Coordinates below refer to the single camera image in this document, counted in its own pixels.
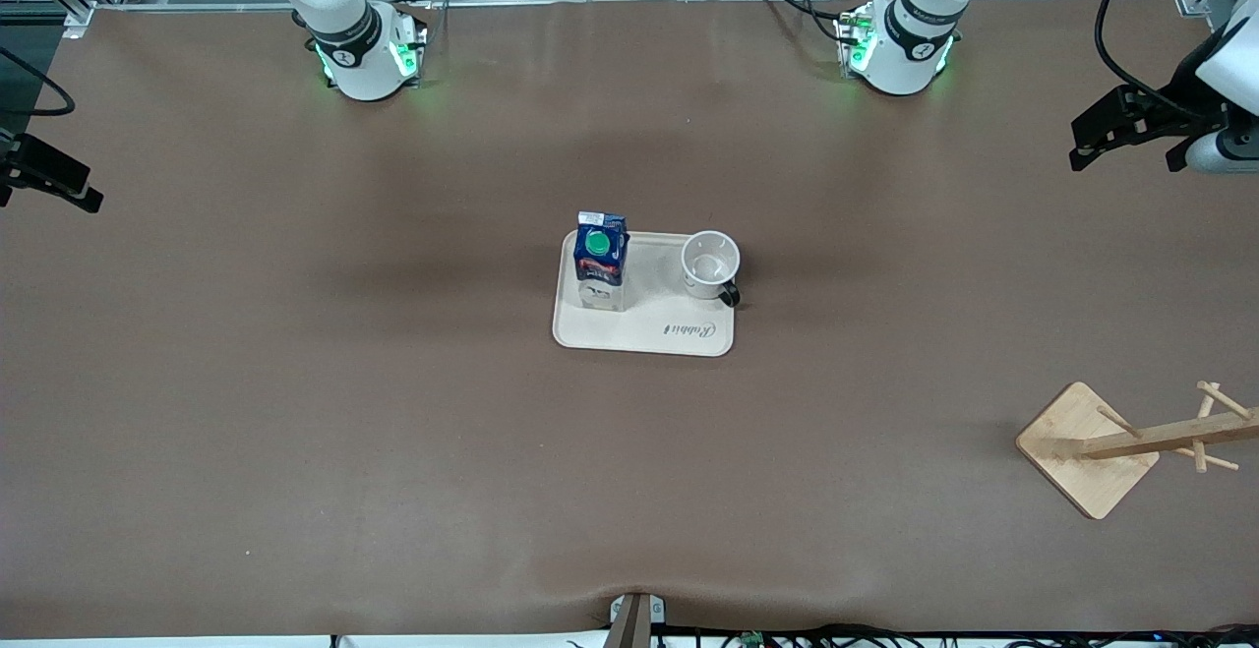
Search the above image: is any white cup black handle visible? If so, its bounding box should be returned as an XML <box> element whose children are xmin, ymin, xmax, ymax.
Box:
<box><xmin>680</xmin><ymin>230</ymin><xmax>743</xmax><ymax>310</ymax></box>

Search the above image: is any blue milk carton green cap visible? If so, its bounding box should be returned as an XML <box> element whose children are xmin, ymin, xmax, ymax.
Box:
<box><xmin>573</xmin><ymin>210</ymin><xmax>630</xmax><ymax>314</ymax></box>

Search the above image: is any wooden cup rack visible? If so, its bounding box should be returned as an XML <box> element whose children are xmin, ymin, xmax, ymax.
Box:
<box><xmin>1015</xmin><ymin>381</ymin><xmax>1259</xmax><ymax>521</ymax></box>

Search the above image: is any brown table cover sheet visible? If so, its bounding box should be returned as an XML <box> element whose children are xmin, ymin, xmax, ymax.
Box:
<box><xmin>0</xmin><ymin>0</ymin><xmax>1259</xmax><ymax>642</ymax></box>

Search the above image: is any beige plastic tray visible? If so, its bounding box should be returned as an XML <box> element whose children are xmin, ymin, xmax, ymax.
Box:
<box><xmin>552</xmin><ymin>229</ymin><xmax>738</xmax><ymax>358</ymax></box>

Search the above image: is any black left arm base cable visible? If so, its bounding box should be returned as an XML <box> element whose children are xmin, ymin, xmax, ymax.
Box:
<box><xmin>754</xmin><ymin>0</ymin><xmax>869</xmax><ymax>45</ymax></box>

